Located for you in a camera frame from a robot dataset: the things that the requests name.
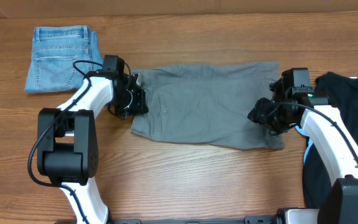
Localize grey khaki shorts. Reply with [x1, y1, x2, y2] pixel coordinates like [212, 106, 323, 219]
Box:
[131, 62, 285, 149]

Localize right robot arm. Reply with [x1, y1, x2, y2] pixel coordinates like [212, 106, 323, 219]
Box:
[245, 68, 358, 224]

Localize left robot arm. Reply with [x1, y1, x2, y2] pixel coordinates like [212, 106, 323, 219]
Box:
[27, 55, 149, 224]

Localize light blue garment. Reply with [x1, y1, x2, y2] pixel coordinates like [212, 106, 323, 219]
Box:
[293, 124, 315, 166]

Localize black t-shirt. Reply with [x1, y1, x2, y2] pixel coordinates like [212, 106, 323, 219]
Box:
[303, 72, 358, 209]

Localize folded blue denim jeans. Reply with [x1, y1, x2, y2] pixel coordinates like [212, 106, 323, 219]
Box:
[24, 26, 103, 93]

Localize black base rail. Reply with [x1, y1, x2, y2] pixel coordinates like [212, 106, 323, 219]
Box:
[109, 215, 283, 224]

